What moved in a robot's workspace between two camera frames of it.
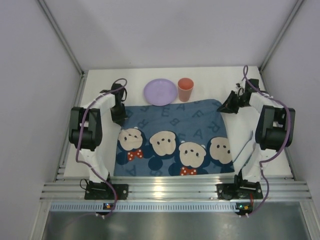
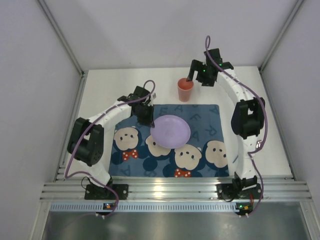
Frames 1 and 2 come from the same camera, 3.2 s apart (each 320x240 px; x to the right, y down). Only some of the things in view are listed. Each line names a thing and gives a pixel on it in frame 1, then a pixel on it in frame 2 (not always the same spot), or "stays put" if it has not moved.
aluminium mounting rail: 171,187 stays put
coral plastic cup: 185,87 stays put
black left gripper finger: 124,117 → 152,123
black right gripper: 235,100 → 195,66
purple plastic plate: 160,92 → 170,132
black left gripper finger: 116,119 → 146,119
